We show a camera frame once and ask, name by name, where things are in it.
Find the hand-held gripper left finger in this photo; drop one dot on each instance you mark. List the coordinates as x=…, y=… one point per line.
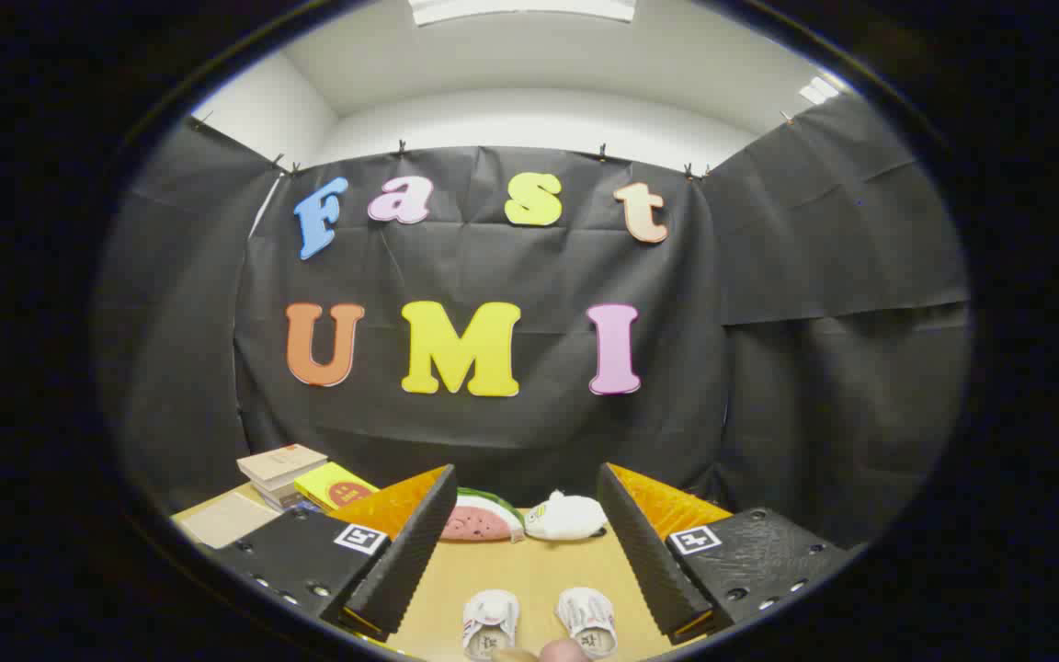
x=401, y=570

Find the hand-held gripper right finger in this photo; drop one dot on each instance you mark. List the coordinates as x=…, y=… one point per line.
x=649, y=561

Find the white canvas shoe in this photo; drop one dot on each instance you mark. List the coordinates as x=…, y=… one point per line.
x=588, y=618
x=490, y=623

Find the cream storage box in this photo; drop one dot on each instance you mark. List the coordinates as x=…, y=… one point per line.
x=228, y=520

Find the watermelon slice plush toy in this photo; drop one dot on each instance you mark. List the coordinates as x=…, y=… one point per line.
x=479, y=522

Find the white plush toy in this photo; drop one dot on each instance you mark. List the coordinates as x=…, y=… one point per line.
x=566, y=518

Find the yellow book with red circle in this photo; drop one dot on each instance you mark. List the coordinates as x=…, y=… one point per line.
x=336, y=485

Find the ceiling light panel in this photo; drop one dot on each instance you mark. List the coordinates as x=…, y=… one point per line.
x=818, y=90
x=520, y=8

